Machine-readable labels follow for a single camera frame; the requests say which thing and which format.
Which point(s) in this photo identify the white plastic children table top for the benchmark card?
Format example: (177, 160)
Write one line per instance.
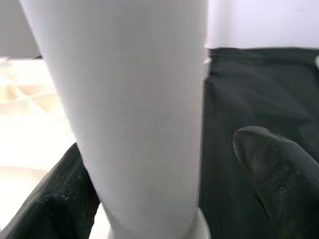
(30, 124)

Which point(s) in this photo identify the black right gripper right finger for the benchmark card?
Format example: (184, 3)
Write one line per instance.
(286, 186)

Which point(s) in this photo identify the black tablecloth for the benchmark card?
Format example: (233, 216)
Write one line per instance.
(249, 94)

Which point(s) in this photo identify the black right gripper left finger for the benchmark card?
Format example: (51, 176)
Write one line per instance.
(49, 211)

